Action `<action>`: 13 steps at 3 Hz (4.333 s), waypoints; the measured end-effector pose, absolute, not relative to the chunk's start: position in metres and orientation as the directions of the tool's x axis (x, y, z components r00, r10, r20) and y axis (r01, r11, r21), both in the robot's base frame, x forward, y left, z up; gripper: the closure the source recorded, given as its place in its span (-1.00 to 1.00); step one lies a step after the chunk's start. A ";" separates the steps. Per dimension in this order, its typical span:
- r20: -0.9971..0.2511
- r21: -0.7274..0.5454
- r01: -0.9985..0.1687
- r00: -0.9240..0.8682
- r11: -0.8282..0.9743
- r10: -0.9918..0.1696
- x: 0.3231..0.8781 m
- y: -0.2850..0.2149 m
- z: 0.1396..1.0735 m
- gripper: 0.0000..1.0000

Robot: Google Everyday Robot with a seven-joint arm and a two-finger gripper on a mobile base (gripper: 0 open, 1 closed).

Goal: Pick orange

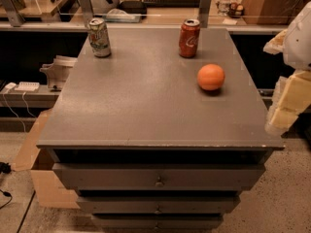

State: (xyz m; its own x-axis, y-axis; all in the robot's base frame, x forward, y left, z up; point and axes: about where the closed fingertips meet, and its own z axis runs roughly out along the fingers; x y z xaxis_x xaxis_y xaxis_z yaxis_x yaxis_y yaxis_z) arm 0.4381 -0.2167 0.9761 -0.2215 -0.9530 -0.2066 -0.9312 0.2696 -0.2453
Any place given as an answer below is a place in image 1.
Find bottom grey drawer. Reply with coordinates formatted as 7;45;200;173
91;215;223;229

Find black cable on floor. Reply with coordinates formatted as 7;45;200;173
0;161;14;211

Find wooden cabinet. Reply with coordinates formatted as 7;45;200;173
242;0;311;25

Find grey metal post middle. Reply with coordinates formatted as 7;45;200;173
79;0;93;27

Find grey metal post right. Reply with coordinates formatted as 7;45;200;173
198;0;212;28

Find middle grey drawer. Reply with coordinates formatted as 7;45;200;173
77;196;240;215

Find black keyboard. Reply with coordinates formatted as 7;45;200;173
143;0;200;8

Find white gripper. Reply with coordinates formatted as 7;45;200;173
263;1;311;136

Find grey metal post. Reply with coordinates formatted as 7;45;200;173
198;0;212;28
0;0;24;27
79;0;93;27

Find black bag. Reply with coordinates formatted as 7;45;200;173
119;0;147;16

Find white cable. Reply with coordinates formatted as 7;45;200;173
1;82;37;134

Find grey metal post left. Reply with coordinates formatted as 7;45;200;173
0;0;24;27

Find green white soda can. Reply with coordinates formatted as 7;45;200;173
88;17;111;57

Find beige moulded bracket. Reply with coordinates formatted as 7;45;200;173
40;55;77;90

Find white power strip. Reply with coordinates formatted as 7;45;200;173
15;82;40;92

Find cardboard box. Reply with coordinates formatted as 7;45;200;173
12;109;79;209

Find clear plastic container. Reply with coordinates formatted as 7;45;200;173
103;9;141;23

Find red cola can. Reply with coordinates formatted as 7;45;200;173
179;18;200;57

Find small dark bowl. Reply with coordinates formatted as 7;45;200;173
228;2;244;18

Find grey drawer cabinet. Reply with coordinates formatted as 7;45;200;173
38;28;282;217

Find grey drawer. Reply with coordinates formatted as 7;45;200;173
91;215;223;229
52;163;265;190
77;196;240;215

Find top grey drawer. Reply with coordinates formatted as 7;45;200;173
52;163;265;190

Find clear plastic bottle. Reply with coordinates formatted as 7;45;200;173
218;0;231;16

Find orange fruit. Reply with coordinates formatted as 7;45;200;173
197;64;225;91

